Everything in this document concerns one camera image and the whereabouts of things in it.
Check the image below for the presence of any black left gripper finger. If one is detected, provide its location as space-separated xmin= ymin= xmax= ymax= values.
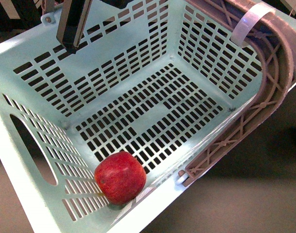
xmin=56 ymin=0 xmax=92 ymax=54

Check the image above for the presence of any light blue plastic basket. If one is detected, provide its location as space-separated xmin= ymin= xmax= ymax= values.
xmin=0 ymin=0 xmax=262 ymax=233

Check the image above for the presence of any red apple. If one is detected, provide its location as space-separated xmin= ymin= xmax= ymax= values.
xmin=94 ymin=151 xmax=146 ymax=205

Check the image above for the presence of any white zip tie band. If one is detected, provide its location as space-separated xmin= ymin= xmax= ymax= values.
xmin=230 ymin=2 xmax=276 ymax=48

